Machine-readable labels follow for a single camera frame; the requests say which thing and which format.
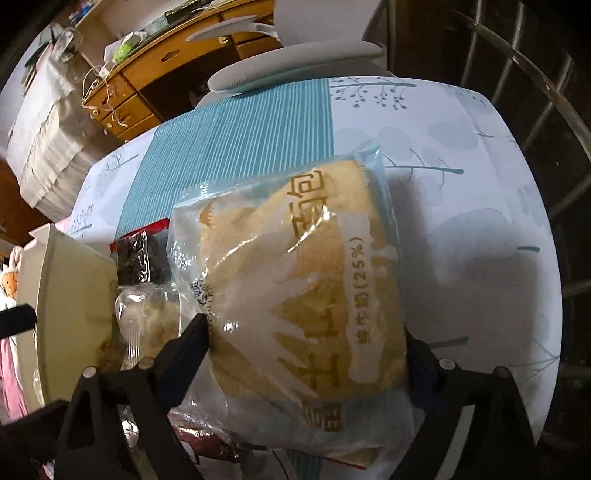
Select clear packet of brown nuts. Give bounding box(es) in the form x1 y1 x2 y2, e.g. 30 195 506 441
95 339 125 374

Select white plastic storage bin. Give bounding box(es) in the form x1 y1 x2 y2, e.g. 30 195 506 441
18 223 118 407

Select white charger cables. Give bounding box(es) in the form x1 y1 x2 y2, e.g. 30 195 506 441
81 65 130 127

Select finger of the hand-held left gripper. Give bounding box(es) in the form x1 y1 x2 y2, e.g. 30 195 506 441
0 305 38 340

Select pink blanket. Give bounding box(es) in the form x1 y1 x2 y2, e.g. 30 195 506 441
0 337 28 421

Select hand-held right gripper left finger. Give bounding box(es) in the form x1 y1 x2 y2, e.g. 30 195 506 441
53 314 211 480

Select large clear bread bag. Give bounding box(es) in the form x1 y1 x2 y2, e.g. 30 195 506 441
165 145 414 467

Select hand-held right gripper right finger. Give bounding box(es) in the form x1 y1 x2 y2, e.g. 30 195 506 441
392 325 541 480

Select trash bag under desk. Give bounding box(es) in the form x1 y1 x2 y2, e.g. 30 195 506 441
187 78 211 109

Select red-topped dark snack packet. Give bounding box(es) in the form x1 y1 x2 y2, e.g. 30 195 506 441
109 217 172 287

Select floral fabric bag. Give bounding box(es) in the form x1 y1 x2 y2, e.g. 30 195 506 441
51 28 86 63

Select grey office chair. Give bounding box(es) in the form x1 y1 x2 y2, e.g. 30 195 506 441
198 0 395 95

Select bear printed blanket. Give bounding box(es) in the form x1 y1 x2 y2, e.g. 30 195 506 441
0 244 28 310

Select wooden desk with drawers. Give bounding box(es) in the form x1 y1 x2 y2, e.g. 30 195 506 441
83 0 282 141

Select dark wooden door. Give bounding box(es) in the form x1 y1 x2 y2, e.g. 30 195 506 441
0 157 51 245

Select teal and white printed tablecloth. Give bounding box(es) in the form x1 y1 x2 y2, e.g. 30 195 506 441
55 76 555 480

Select red-brown foil snack packet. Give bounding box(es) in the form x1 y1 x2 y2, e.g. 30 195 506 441
166 406 278 464

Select clear packet of pale cookies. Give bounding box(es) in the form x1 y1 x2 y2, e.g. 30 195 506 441
115 284 185 370

